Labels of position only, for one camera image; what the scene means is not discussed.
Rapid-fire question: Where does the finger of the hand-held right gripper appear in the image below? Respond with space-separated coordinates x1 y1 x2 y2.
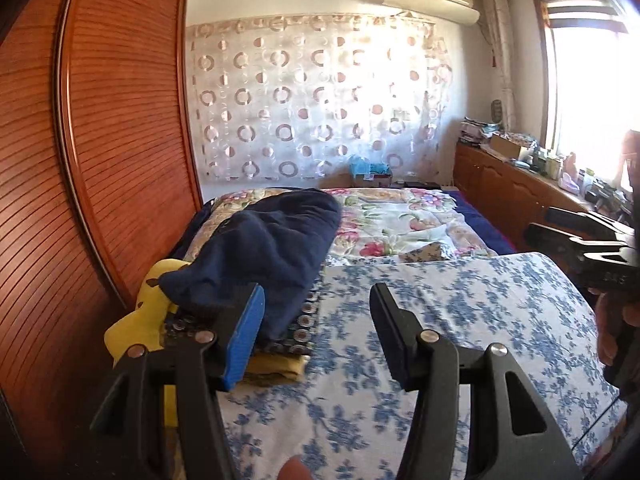
542 207 637 242
525 222 627 262

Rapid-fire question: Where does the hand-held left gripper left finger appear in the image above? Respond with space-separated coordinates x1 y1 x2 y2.
90 282 266 480

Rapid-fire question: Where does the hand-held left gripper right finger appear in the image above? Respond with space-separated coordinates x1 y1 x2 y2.
369 282 583 480

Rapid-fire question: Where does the navy blue t-shirt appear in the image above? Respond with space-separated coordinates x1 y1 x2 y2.
159 188 344 347

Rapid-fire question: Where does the person's right hand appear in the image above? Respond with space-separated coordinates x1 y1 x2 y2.
596 289 633 367

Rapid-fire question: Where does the person's left hand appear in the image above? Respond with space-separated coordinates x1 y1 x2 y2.
277 455 314 480

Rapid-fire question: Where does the pink figurine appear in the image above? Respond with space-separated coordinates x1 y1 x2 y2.
560 155 583 196

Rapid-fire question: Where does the olive yellow folded cloth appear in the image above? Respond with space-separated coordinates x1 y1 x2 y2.
244 352 309 387

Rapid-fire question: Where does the blue floral white sheet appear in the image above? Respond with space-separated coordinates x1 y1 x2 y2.
220 252 629 480

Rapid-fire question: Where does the dark circle-patterned cloth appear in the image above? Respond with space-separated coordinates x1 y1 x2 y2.
162 285 322 359

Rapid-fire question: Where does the navy blue blanket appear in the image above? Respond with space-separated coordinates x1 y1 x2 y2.
181 189 517 257

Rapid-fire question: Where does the wooden cabinet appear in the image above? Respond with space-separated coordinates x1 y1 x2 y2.
454 142 603 252

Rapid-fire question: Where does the cardboard box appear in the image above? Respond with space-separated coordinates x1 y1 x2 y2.
487 132 534 162

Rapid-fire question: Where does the yellow plush toy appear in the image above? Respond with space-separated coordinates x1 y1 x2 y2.
103 258 182 428

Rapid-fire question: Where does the colourful floral quilt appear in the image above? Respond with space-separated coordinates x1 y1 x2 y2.
207 187 499 267

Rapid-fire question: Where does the box with blue cloth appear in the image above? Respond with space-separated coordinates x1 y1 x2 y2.
347 155 394 179

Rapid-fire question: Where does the pale window curtain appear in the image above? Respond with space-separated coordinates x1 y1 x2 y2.
480 0 519 132

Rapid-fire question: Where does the wooden louvered wardrobe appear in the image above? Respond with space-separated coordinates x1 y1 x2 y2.
0 0 204 480

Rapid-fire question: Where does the circle-patterned sheer curtain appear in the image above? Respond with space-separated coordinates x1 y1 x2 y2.
185 12 454 184

